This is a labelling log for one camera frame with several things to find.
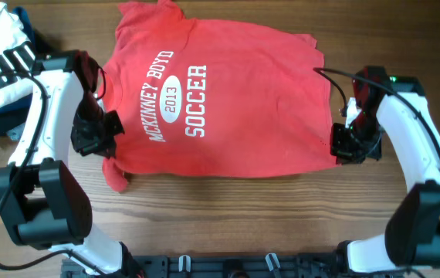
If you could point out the grey folded shirt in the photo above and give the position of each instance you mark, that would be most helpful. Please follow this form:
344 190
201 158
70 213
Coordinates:
14 133

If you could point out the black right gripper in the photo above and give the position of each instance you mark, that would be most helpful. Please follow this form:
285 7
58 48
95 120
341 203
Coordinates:
344 154

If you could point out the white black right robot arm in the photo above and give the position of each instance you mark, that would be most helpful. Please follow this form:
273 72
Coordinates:
393 106

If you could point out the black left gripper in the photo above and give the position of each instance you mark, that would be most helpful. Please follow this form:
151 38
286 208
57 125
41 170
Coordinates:
106 145

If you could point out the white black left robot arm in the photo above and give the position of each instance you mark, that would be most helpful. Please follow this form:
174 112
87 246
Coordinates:
41 203

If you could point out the red soccer t-shirt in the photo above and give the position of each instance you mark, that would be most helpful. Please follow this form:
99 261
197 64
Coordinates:
208 97

